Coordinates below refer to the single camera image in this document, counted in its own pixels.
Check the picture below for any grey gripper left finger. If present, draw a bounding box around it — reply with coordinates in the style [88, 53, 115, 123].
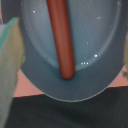
[0, 18, 25, 128]

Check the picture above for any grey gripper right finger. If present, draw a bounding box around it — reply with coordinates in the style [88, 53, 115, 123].
[123, 33, 128, 79]

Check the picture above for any brown toy sausage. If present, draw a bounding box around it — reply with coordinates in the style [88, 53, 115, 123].
[47, 0, 75, 79]

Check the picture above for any small grey pot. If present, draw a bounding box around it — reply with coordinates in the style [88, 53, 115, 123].
[0, 0, 128, 102]

